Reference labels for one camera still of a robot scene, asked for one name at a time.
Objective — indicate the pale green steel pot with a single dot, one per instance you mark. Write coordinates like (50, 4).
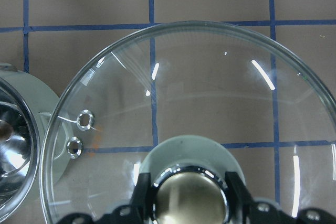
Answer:
(26, 107)

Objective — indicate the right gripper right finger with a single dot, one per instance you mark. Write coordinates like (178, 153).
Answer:
(238, 198)

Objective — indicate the glass pot lid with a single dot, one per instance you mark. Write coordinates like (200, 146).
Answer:
(188, 102)

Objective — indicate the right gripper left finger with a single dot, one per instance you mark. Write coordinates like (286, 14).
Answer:
(142, 199)

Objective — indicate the brown paper table mat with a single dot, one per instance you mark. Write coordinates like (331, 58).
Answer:
(54, 39)

